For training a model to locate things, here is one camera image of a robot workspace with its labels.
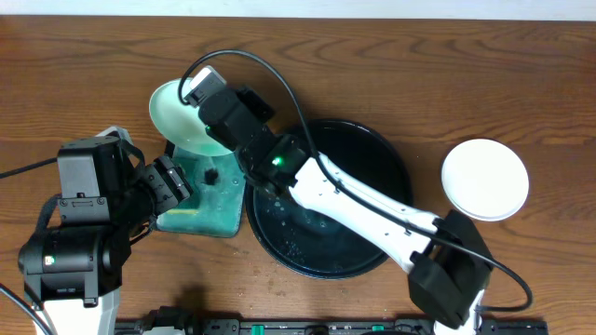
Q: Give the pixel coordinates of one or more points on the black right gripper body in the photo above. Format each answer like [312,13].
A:
[264,110]

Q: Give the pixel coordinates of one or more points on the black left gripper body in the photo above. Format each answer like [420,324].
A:
[176,178]

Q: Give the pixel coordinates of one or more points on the green yellow sponge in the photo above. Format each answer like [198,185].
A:
[183,211]

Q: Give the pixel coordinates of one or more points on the mint green plate with stain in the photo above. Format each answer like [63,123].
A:
[180,124]

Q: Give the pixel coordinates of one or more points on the white plate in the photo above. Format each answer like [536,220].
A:
[485,180]

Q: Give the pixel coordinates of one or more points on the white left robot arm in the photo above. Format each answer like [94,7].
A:
[73,276]

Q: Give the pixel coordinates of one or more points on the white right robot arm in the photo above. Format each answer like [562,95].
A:
[445,259]

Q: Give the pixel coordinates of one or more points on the round black tray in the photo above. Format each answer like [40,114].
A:
[312,244]

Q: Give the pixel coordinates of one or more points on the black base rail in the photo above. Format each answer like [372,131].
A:
[169,320]

